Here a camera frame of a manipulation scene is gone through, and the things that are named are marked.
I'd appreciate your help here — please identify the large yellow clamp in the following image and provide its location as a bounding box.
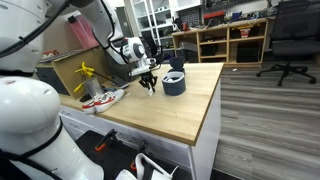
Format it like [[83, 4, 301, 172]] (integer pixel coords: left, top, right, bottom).
[[74, 61, 96, 79]]

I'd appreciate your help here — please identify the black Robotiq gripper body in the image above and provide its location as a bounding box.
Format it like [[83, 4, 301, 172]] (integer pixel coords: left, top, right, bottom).
[[138, 70, 158, 86]]

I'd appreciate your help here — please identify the white plastic bracket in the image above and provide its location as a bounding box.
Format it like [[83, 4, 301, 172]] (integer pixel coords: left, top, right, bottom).
[[114, 152, 179, 180]]

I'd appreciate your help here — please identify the black handheld device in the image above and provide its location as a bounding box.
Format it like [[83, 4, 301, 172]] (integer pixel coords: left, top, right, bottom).
[[111, 75, 130, 90]]

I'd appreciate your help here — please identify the red white bucket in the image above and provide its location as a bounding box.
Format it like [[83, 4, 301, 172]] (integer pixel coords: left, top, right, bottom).
[[239, 28, 251, 39]]

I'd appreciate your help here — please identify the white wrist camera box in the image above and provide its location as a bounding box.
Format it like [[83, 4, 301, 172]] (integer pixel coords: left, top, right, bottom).
[[130, 64, 152, 78]]

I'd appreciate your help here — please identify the large black office chair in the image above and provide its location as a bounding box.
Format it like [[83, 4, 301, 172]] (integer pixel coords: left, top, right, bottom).
[[255, 0, 320, 87]]

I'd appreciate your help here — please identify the white metal shelving rack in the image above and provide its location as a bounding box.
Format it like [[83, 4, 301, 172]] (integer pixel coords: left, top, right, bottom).
[[128, 0, 178, 48]]

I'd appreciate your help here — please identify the dark blue masking tape roll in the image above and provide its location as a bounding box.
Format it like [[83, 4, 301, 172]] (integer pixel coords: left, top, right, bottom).
[[161, 71, 187, 97]]

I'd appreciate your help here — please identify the pink plastic box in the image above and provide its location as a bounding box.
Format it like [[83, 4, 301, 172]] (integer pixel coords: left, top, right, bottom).
[[67, 14, 101, 50]]

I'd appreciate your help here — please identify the red white small package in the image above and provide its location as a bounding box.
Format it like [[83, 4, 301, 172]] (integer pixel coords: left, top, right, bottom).
[[40, 49, 60, 61]]

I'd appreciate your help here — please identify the grey parts organizer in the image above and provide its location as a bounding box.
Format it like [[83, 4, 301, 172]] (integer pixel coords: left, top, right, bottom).
[[178, 7, 203, 28]]

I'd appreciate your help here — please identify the red black toolbox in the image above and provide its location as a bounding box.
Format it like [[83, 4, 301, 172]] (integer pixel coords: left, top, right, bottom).
[[203, 10, 227, 27]]

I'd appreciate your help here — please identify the orange handled black clamp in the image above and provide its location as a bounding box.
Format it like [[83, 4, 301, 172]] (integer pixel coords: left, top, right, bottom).
[[94, 128, 123, 153], [129, 140, 148, 173]]

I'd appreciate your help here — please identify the wooden desk divider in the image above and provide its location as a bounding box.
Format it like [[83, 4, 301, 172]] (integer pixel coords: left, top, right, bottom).
[[34, 46, 111, 100]]

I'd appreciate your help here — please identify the small yellow clamp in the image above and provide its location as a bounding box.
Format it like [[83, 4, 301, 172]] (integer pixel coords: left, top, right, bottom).
[[73, 82, 86, 94]]

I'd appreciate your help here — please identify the grey metal cup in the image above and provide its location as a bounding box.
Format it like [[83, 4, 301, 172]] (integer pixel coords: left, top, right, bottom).
[[83, 77, 105, 98]]

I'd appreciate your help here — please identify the small black desk chair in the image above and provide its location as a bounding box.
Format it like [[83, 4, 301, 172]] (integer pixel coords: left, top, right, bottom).
[[142, 30, 173, 64]]

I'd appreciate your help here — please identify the wooden shelf unit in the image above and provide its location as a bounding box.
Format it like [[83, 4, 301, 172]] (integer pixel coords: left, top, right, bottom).
[[170, 18, 269, 66]]

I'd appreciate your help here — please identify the large white red sneaker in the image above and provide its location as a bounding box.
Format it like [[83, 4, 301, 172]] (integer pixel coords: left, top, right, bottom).
[[93, 89, 126, 113]]

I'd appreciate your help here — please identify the small white red sneaker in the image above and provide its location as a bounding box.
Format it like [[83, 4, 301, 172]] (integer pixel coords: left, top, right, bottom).
[[81, 99, 98, 115]]

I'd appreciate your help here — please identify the dark blue round object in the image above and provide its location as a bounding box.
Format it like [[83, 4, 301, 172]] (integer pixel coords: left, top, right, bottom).
[[168, 56, 185, 75]]

